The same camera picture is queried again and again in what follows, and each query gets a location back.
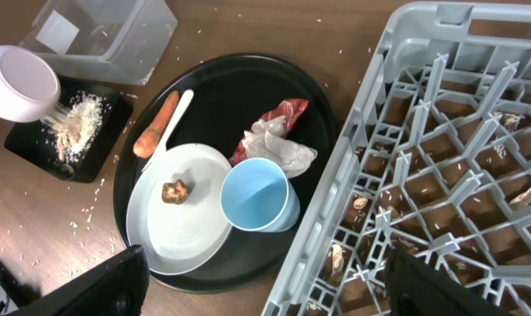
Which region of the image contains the red snack wrapper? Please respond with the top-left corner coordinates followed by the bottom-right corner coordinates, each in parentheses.
top-left (229, 98), bottom-right (309, 166)

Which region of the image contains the pink bowl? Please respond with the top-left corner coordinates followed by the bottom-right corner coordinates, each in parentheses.
top-left (0, 45), bottom-right (61, 123)

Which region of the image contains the orange carrot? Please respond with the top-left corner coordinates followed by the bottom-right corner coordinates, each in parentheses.
top-left (133, 90), bottom-right (180, 158)

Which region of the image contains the light blue plastic cup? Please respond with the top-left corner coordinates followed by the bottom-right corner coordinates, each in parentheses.
top-left (220, 158), bottom-right (300, 233)

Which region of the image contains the white plastic fork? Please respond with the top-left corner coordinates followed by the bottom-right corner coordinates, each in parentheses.
top-left (142, 90), bottom-right (194, 171)

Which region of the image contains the clear plastic bin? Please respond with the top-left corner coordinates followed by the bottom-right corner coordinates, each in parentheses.
top-left (20, 0), bottom-right (178, 85)

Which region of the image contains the round black tray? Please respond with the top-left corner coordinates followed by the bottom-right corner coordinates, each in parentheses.
top-left (113, 54), bottom-right (340, 295)

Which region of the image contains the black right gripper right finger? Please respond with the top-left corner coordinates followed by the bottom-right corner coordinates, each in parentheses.
top-left (384, 248), bottom-right (508, 316)

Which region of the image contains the white round plate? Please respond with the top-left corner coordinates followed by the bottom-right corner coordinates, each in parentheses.
top-left (126, 144), bottom-right (232, 276)

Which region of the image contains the black rectangular tray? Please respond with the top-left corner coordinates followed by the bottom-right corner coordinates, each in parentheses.
top-left (4, 76), bottom-right (133, 183)

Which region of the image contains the pile of rice and scraps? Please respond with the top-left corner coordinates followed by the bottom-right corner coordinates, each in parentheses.
top-left (40, 91), bottom-right (104, 175)

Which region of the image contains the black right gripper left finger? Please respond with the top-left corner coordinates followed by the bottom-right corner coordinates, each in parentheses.
top-left (13, 245), bottom-right (150, 316)

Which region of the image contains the grey dishwasher rack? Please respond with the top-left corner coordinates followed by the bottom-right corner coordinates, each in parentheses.
top-left (263, 2), bottom-right (531, 315)

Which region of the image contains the crumpled white tissue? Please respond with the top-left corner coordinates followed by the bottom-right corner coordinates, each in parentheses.
top-left (249, 138), bottom-right (318, 178)

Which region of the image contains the brown food scrap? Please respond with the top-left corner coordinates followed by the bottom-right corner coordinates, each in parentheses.
top-left (161, 179), bottom-right (190, 205)

